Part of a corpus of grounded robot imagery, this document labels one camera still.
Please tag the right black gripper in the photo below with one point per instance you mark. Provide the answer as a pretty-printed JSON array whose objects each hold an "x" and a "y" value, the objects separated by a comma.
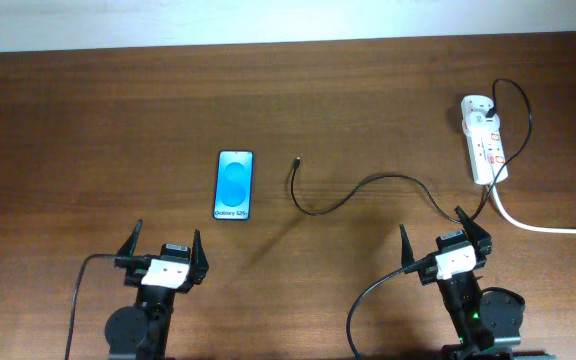
[{"x": 478, "y": 237}]

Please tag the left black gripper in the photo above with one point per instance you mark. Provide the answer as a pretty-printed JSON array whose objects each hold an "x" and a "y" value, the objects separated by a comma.
[{"x": 196, "y": 266}]

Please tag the blue screen Galaxy smartphone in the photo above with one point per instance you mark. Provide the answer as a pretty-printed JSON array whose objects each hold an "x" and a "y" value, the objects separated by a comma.
[{"x": 233, "y": 185}]

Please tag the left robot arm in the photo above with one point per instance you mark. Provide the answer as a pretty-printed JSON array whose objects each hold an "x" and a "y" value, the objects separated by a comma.
[{"x": 140, "y": 331}]

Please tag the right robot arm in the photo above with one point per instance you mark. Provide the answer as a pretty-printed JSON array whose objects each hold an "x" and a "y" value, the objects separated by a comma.
[{"x": 487, "y": 320}]

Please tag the white USB charger plug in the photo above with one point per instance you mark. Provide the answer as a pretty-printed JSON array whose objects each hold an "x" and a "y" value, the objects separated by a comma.
[{"x": 476, "y": 123}]

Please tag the white power strip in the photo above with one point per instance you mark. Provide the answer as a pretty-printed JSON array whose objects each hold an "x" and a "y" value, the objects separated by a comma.
[{"x": 486, "y": 152}]

